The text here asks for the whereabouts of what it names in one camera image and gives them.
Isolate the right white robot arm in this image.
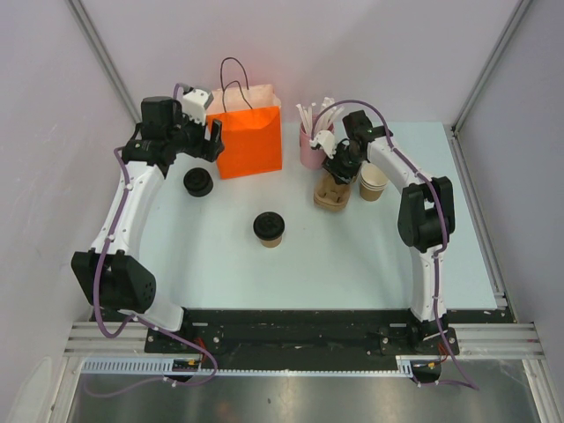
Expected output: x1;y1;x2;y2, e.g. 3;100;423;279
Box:
309;110;456;353

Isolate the white wrapped straws bundle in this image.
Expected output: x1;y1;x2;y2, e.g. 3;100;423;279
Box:
296;97;345;135

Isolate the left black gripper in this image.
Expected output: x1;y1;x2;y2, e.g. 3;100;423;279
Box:
166;104;224;162

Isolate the stack of brown paper cups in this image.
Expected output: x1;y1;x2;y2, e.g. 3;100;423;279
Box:
360;162;389;202

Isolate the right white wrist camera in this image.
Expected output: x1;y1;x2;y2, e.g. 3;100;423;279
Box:
309;130;338;159

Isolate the brown pulp cup carrier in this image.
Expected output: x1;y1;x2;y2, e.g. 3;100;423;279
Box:
313;172;353;212

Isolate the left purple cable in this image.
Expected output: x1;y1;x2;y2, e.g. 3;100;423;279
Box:
83;82;219;397

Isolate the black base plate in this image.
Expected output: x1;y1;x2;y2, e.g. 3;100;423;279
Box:
90;308;515;358

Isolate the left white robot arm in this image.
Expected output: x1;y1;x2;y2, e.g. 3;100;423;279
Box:
71;88;224;353

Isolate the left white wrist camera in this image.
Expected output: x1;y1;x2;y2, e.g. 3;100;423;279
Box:
181;87;214;126

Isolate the purple cable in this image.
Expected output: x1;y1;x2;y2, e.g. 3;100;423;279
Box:
83;82;219;397
311;100;481;392

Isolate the orange paper bag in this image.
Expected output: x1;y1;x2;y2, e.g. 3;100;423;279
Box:
207;56;283;180

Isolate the white cable duct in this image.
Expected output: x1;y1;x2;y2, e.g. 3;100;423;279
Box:
81;355;412;377

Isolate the black plastic cup lid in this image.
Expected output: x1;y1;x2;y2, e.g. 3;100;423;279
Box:
253;211;286;239

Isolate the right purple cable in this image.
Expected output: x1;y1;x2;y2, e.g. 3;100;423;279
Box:
311;100;481;392

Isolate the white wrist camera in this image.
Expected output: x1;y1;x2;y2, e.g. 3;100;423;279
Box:
181;87;214;126
309;130;338;159

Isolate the brown paper coffee cup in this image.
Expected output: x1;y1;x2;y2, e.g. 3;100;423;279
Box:
259;234;283;249

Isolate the pink straw holder cup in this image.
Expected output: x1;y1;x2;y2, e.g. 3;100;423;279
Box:
300;124;326;170

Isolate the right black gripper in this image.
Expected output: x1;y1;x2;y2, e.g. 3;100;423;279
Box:
322;141;365;185

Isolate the stack of black lids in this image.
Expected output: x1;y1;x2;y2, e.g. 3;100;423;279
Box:
182;167;213;197

